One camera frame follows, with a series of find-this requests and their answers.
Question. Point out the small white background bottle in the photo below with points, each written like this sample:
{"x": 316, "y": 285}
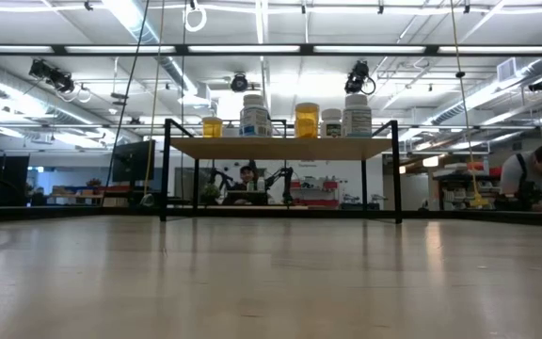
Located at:
{"x": 261, "y": 184}

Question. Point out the shelving with red bins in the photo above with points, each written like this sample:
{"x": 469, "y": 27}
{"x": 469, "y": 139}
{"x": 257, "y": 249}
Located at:
{"x": 475, "y": 166}

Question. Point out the black ceiling speaker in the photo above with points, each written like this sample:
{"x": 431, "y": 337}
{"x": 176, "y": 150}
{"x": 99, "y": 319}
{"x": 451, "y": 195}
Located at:
{"x": 540, "y": 85}

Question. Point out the person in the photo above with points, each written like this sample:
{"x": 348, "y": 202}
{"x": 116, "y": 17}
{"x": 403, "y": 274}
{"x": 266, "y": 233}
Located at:
{"x": 247, "y": 175}
{"x": 525, "y": 174}

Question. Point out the round black ceiling fixture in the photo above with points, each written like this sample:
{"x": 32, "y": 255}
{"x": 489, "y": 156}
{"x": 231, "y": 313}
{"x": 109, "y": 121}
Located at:
{"x": 239, "y": 83}

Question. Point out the background workbench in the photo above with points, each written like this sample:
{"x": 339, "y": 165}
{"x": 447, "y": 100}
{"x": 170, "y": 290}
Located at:
{"x": 78, "y": 190}

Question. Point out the black monitor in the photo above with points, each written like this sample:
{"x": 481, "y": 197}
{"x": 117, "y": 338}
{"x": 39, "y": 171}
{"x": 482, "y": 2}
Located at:
{"x": 134, "y": 162}

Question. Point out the white ceiling air vent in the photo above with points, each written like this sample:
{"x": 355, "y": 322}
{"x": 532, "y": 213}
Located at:
{"x": 506, "y": 69}

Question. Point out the small green plant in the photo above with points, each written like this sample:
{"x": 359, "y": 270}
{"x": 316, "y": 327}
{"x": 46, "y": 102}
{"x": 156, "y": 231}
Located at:
{"x": 211, "y": 193}

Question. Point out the white rack red bins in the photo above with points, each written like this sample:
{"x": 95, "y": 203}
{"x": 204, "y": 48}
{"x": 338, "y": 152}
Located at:
{"x": 329, "y": 185}

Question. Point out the amber pill bottle white cap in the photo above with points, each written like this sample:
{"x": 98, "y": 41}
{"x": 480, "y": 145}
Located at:
{"x": 307, "y": 122}

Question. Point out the dark background cabinet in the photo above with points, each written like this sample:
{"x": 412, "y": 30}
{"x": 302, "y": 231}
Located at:
{"x": 7, "y": 181}

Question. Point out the wooden shelf black metal frame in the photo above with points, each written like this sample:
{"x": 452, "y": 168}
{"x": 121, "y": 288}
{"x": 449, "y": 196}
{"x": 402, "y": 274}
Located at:
{"x": 280, "y": 148}

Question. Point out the black overhead camera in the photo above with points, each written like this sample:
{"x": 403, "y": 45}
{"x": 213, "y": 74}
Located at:
{"x": 358, "y": 75}

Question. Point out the white bottle blue banded label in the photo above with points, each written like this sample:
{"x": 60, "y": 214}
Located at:
{"x": 255, "y": 120}

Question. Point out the black ceiling camera cluster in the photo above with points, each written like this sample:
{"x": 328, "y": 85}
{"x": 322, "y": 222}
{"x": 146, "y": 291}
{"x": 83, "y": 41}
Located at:
{"x": 52, "y": 75}

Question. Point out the black overhead light beam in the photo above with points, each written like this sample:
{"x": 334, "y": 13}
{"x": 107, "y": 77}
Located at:
{"x": 306, "y": 49}

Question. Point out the white aspirin bottle green label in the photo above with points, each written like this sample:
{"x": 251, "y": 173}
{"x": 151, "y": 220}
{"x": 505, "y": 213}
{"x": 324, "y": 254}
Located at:
{"x": 333, "y": 124}

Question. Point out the squat amber pill bottle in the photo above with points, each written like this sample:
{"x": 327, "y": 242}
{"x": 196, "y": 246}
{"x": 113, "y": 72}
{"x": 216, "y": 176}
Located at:
{"x": 212, "y": 129}

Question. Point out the black background robot arm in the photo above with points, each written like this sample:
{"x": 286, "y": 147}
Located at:
{"x": 221, "y": 179}
{"x": 284, "y": 181}

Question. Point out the white supplement bottle text label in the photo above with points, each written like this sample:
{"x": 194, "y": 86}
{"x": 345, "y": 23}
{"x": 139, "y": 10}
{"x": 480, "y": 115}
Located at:
{"x": 357, "y": 117}

